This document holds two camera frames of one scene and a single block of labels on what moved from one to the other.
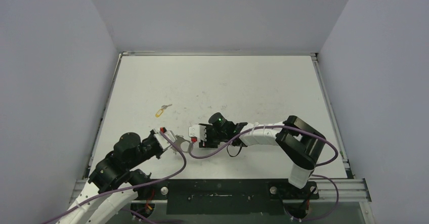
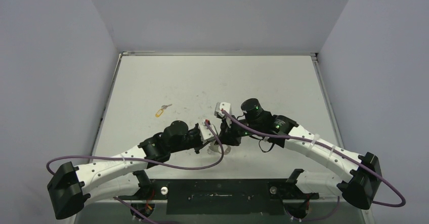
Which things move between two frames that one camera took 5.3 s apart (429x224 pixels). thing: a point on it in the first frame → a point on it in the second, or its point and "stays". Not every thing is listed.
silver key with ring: x=164 y=106 stays
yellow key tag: x=159 y=113 stays
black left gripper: x=151 y=135 → x=201 y=145
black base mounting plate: x=229 y=197 stays
